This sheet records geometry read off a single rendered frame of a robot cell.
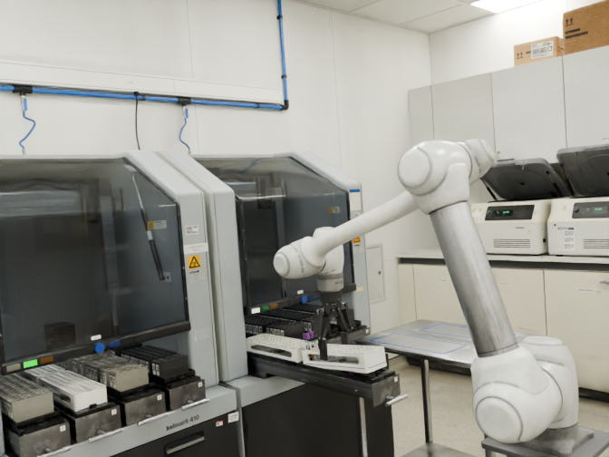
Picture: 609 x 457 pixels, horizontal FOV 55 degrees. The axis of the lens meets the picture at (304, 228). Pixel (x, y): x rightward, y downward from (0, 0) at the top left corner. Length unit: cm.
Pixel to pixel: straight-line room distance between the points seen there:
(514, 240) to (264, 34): 212
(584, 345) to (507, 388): 266
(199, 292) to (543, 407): 119
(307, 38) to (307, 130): 62
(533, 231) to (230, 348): 245
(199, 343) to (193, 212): 46
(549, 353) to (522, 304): 257
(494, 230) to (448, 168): 277
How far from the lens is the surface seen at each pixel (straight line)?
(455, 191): 149
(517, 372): 148
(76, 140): 314
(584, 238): 399
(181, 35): 356
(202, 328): 215
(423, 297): 462
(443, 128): 476
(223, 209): 217
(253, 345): 235
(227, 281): 219
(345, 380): 194
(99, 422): 192
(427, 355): 212
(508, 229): 418
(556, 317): 413
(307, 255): 179
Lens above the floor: 139
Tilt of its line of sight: 3 degrees down
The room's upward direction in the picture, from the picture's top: 4 degrees counter-clockwise
